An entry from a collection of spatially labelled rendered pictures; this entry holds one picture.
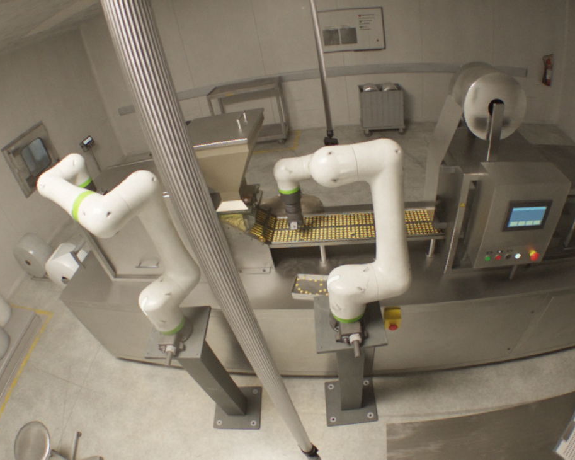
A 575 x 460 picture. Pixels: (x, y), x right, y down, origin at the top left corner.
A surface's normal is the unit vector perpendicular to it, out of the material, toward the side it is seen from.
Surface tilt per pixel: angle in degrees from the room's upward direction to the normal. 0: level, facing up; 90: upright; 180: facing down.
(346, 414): 0
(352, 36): 90
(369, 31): 90
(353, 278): 11
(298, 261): 0
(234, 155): 114
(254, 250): 90
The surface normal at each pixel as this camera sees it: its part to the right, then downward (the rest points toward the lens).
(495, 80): -0.11, 0.64
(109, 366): -0.16, -0.76
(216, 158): -0.04, 0.90
